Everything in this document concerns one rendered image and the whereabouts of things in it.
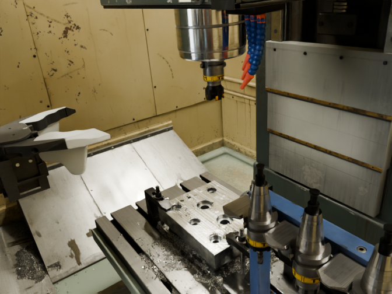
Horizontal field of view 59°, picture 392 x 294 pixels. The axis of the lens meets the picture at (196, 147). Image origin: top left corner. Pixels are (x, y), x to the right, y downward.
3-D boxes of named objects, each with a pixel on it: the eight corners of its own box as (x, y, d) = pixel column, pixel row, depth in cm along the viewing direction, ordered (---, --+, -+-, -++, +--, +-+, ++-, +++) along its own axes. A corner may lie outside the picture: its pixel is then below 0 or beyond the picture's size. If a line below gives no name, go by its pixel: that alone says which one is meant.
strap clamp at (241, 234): (258, 292, 87) (257, 246, 81) (224, 263, 97) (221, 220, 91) (267, 285, 89) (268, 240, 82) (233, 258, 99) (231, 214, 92)
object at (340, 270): (342, 298, 48) (342, 294, 47) (310, 276, 52) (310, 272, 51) (370, 273, 51) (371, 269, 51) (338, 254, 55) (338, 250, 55)
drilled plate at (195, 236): (214, 269, 90) (214, 255, 88) (159, 218, 112) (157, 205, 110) (276, 231, 101) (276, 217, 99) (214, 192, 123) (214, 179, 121)
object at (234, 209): (235, 223, 64) (235, 219, 64) (217, 210, 68) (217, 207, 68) (262, 208, 68) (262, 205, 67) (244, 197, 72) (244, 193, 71)
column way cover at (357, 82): (374, 221, 108) (403, 55, 86) (263, 168, 144) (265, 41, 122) (382, 215, 111) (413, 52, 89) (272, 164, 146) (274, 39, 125)
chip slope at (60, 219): (66, 314, 119) (46, 256, 108) (25, 223, 170) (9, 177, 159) (252, 212, 164) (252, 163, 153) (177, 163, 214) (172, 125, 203)
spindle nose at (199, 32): (259, 49, 82) (259, -5, 76) (219, 64, 71) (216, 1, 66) (206, 46, 91) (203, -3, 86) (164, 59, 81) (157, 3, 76)
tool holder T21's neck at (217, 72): (228, 77, 84) (227, 64, 82) (215, 83, 80) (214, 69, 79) (212, 76, 87) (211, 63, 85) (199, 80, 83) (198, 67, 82)
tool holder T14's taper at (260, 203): (277, 216, 62) (278, 184, 59) (257, 224, 60) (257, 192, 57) (262, 204, 66) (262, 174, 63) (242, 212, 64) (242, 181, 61)
